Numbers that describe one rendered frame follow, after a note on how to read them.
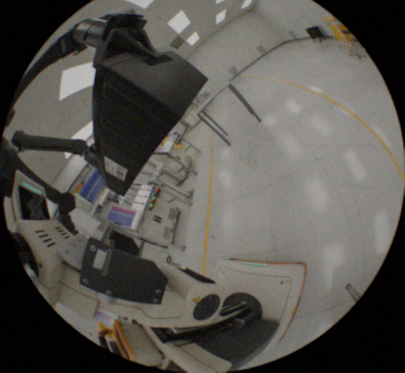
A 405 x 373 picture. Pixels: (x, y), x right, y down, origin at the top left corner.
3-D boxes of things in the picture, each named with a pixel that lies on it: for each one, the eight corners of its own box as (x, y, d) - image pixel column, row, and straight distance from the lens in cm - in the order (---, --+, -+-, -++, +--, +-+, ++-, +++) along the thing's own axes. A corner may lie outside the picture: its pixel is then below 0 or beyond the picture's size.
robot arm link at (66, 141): (14, 154, 77) (11, 142, 67) (17, 141, 79) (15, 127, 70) (83, 157, 76) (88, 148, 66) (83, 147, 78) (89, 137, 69)
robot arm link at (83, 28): (71, 46, 34) (71, 26, 32) (97, 32, 37) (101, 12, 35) (85, 52, 29) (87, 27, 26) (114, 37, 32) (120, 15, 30)
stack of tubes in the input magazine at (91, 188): (109, 175, 214) (96, 167, 221) (93, 202, 200) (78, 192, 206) (108, 178, 226) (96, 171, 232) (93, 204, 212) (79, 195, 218)
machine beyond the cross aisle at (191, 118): (209, 108, 620) (179, 83, 618) (208, 113, 542) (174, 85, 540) (191, 125, 665) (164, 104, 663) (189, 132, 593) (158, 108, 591)
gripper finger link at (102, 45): (155, 78, 25) (120, 57, 29) (176, 46, 23) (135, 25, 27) (132, 90, 20) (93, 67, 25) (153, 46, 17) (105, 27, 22)
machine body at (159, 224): (181, 209, 224) (152, 194, 204) (174, 247, 207) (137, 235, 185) (166, 215, 279) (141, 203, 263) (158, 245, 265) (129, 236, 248)
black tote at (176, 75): (123, 197, 65) (104, 186, 66) (138, 169, 69) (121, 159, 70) (181, 119, 12) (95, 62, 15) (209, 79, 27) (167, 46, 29)
